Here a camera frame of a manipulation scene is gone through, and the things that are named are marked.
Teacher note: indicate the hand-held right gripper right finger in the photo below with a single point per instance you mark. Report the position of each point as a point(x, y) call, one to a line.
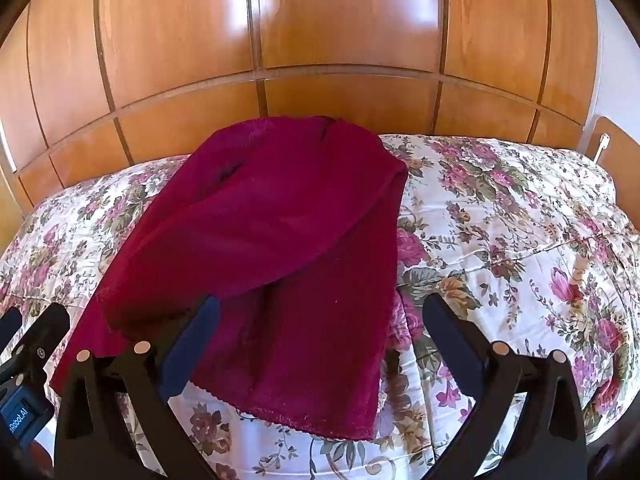
point(450, 345)

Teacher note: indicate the crimson fleece cloth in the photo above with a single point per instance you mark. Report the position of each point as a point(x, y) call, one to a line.
point(260, 240)

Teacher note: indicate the wooden headboard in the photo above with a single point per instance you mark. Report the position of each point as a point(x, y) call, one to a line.
point(622, 145)

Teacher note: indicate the floral bedspread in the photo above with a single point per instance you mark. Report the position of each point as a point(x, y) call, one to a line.
point(510, 240)

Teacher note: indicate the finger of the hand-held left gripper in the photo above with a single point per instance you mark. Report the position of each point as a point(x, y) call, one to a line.
point(10, 322)
point(45, 332)

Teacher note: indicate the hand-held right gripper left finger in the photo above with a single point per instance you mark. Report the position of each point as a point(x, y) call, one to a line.
point(192, 347)

